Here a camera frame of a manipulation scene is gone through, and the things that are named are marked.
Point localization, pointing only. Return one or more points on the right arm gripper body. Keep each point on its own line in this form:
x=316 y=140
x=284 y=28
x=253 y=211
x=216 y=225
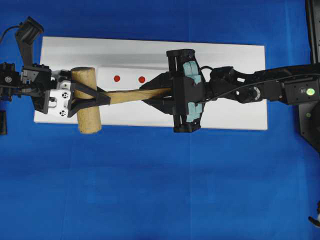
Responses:
x=188 y=90

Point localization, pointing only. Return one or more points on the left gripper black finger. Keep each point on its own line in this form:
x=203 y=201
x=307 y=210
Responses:
x=76 y=104
x=81 y=88

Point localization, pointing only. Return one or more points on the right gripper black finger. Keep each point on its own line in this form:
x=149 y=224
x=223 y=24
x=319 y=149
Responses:
x=163 y=80
x=164 y=105

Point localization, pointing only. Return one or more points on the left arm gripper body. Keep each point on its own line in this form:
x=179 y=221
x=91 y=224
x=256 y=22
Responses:
x=50 y=91

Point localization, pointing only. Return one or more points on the wooden mallet hammer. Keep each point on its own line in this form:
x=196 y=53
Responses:
x=88 y=98

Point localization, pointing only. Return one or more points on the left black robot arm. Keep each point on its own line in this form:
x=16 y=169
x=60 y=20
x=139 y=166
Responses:
x=10 y=82

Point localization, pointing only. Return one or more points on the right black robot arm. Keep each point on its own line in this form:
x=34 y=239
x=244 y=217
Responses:
x=291 y=85

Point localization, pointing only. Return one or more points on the small white raised block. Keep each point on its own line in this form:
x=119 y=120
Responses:
x=124 y=78

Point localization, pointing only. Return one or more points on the black block at left edge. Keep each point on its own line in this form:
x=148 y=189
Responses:
x=3 y=123

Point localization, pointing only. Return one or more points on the blue table cloth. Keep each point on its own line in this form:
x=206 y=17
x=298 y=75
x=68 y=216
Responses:
x=150 y=183

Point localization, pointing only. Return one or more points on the black clamp at right edge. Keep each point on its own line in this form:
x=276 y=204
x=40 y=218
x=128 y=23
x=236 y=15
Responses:
x=316 y=221

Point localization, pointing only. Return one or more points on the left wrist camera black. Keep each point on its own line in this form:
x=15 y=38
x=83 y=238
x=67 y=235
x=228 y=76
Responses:
x=25 y=36

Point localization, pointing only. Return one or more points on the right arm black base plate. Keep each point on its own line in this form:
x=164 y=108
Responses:
x=309 y=123

